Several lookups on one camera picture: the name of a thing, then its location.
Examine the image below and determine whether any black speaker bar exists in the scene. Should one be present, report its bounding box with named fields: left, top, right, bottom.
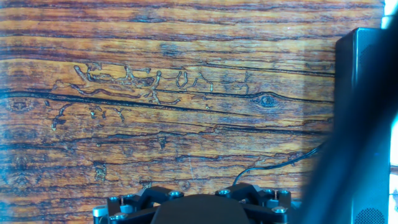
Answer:
left=334, top=27, right=398, bottom=224

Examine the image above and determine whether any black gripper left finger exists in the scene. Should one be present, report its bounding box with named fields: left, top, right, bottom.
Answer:
left=92, top=185, right=185, bottom=224

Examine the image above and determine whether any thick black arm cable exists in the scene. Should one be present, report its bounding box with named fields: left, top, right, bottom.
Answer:
left=297, top=27, right=398, bottom=224

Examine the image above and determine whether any thin black speaker cable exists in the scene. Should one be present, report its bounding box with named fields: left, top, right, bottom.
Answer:
left=232, top=141, right=327, bottom=187

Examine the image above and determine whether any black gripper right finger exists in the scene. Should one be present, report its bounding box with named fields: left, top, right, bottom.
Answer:
left=214, top=182, right=293, bottom=224

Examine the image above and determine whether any glossy wood grain mat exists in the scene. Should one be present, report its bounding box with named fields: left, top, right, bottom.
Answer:
left=0, top=0, right=386, bottom=224

